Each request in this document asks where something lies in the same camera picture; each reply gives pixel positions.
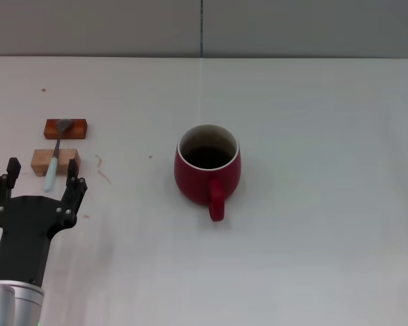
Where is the dark reddish wooden block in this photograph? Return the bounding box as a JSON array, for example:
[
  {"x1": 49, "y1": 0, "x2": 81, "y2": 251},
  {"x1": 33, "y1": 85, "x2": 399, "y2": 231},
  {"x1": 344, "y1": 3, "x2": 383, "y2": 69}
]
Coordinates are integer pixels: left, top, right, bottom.
[{"x1": 43, "y1": 118, "x2": 88, "y2": 141}]

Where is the light wooden block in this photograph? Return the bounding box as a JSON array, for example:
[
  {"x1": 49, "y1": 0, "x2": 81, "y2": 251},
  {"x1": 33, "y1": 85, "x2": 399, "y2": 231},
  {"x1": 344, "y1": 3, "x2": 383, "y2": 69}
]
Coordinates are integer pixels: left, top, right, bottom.
[{"x1": 30, "y1": 148, "x2": 81, "y2": 177}]

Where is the red ceramic coffee cup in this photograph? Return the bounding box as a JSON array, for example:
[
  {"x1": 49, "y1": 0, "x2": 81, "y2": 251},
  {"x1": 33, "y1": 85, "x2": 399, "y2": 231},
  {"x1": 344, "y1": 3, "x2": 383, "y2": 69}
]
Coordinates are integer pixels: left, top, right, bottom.
[{"x1": 173, "y1": 124, "x2": 241, "y2": 222}]

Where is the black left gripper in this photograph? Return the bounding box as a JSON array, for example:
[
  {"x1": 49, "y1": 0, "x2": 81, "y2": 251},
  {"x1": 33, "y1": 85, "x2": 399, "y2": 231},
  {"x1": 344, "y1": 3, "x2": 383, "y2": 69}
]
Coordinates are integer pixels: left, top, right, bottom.
[{"x1": 0, "y1": 157, "x2": 89, "y2": 287}]

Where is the blue handled metal spoon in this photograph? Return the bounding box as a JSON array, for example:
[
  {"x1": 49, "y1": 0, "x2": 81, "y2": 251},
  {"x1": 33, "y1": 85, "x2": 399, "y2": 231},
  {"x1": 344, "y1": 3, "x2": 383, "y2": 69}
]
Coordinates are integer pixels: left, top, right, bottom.
[{"x1": 42, "y1": 118, "x2": 73, "y2": 192}]

